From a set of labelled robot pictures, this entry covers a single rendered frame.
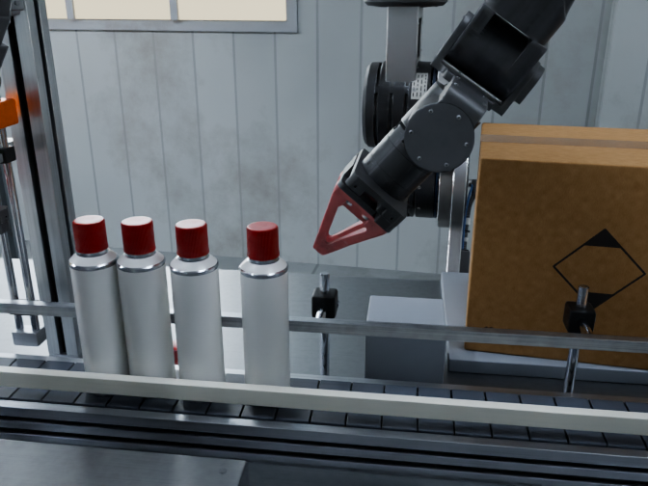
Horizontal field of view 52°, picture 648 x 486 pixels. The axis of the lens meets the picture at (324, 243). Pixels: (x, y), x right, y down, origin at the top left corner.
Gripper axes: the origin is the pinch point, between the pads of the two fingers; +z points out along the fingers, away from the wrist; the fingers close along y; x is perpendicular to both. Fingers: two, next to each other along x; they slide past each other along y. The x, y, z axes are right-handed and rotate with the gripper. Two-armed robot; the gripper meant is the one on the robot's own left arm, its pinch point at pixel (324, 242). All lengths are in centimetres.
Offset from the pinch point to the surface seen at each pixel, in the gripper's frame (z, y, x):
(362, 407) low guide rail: 9.4, 4.9, 14.3
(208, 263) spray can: 9.6, 1.7, -7.6
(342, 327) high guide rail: 7.2, -2.4, 8.5
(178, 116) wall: 98, -251, -59
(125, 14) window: 76, -250, -107
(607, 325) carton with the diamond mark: -10.4, -16.7, 36.6
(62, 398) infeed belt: 33.3, 4.7, -10.0
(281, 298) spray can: 7.2, 1.9, 0.5
